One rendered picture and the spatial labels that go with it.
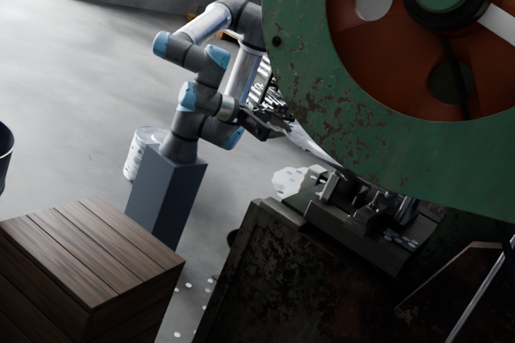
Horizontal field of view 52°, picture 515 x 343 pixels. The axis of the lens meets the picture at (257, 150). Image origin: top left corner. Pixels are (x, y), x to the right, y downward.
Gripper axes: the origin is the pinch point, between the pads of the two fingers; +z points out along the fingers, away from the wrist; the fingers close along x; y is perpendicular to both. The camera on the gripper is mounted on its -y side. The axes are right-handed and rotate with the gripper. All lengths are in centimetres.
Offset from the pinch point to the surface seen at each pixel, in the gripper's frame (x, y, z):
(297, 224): 16.1, -27.1, 0.8
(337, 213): 9.0, -28.8, 9.5
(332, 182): 2.7, -23.4, 6.7
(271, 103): 47, 211, 95
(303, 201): 15.1, -13.6, 8.2
